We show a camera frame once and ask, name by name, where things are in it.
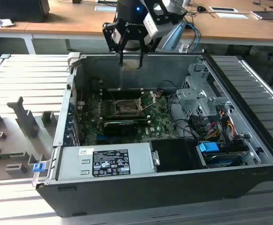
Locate grey notebook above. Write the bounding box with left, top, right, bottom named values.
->
left=250, top=10, right=273, bottom=22

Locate silver drive cage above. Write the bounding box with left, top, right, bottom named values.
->
left=175, top=62, right=222, bottom=118

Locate black box on desk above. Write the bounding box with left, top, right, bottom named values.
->
left=0, top=0, right=51, bottom=23

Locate CPU socket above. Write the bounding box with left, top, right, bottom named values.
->
left=112, top=98, right=143, bottom=116

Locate black label sticker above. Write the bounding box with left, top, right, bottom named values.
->
left=92, top=149, right=132, bottom=177

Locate blue disk carrier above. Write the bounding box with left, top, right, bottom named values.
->
left=198, top=142, right=219, bottom=156

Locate black graphics card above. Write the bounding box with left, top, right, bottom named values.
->
left=103, top=120, right=140, bottom=138

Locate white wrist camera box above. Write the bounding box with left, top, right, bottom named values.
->
left=142, top=13, right=174, bottom=38

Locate blue case latch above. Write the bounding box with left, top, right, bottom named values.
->
left=32, top=162, right=45, bottom=173

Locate black RAM slot bank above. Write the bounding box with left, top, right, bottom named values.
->
left=100, top=88, right=149, bottom=100
left=102, top=113, right=151, bottom=125

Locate white case handle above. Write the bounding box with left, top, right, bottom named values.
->
left=67, top=52, right=81, bottom=69

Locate green motherboard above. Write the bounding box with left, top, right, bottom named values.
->
left=79, top=90, right=182, bottom=146

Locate metal socket cover frame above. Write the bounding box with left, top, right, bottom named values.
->
left=137, top=90, right=156, bottom=113

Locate black open PC case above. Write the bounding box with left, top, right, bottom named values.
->
left=34, top=52, right=273, bottom=218

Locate silver power supply unit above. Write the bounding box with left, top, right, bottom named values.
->
left=56, top=142, right=156, bottom=181

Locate white paper sheet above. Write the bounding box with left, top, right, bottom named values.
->
left=215, top=12, right=250, bottom=20

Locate yellow and red wire bundle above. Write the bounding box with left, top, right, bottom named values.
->
left=206, top=116, right=236, bottom=142

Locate crumpled white paper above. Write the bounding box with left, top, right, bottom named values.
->
left=0, top=13, right=15, bottom=28

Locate green RAM stick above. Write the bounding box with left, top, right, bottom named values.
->
left=0, top=151, right=26, bottom=161

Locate black plastic disk bay shroud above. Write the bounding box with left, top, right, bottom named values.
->
left=148, top=138, right=207, bottom=172

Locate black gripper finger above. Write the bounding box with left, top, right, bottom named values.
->
left=103, top=22, right=129, bottom=68
left=138, top=35, right=155, bottom=69

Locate blue cable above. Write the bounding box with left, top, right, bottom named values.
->
left=185, top=22, right=201, bottom=45

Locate wooden desk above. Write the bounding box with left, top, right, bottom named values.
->
left=24, top=0, right=273, bottom=46
left=0, top=2, right=51, bottom=38

